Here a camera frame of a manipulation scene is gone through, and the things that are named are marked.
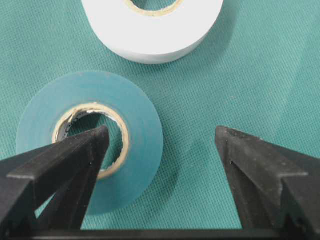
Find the white tape roll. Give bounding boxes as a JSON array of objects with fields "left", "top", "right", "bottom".
[{"left": 82, "top": 0, "right": 224, "bottom": 64}]

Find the teal green tape roll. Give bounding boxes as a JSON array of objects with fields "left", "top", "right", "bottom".
[{"left": 16, "top": 71, "right": 164, "bottom": 216}]

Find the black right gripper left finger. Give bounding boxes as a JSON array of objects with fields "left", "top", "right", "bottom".
[{"left": 0, "top": 126, "right": 110, "bottom": 240}]

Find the green table cloth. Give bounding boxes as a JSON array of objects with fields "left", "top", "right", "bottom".
[{"left": 0, "top": 0, "right": 320, "bottom": 230}]

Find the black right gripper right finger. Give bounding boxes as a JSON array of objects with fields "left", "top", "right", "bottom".
[{"left": 214, "top": 125, "right": 320, "bottom": 240}]

